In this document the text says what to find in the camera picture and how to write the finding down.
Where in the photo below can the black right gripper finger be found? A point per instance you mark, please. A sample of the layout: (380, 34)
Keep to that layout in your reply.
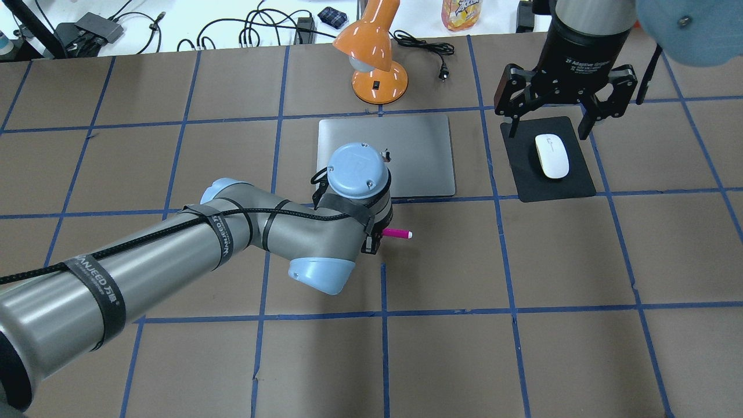
(623, 82)
(515, 95)

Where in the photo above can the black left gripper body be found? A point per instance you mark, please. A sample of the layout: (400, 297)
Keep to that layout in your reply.
(369, 245)

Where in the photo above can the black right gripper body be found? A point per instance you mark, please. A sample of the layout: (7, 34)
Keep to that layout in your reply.
(576, 51)

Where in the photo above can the pink marker pen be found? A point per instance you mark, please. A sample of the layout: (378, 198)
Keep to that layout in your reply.
(397, 233)

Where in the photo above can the white computer mouse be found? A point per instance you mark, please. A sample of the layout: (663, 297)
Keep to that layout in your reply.
(552, 156)

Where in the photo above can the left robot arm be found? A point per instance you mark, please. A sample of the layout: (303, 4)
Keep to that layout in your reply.
(52, 315)

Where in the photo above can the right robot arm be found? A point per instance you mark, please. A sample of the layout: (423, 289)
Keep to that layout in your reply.
(694, 33)

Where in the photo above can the black mousepad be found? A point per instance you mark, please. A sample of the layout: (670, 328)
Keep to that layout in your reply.
(532, 184)

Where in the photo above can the silver laptop notebook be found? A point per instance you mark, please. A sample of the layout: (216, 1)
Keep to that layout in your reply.
(420, 147)

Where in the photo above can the black power adapter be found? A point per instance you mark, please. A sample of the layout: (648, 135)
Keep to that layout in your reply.
(525, 17)

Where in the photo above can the yellow drink bottle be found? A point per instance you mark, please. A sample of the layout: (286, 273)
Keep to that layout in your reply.
(460, 15)

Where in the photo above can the orange desk lamp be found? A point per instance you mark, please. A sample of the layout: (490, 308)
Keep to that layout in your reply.
(377, 79)

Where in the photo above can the dark blue pouch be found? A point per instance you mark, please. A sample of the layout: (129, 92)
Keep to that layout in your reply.
(333, 17)

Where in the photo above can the grey usb hub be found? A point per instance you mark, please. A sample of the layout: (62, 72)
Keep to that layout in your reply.
(102, 27)

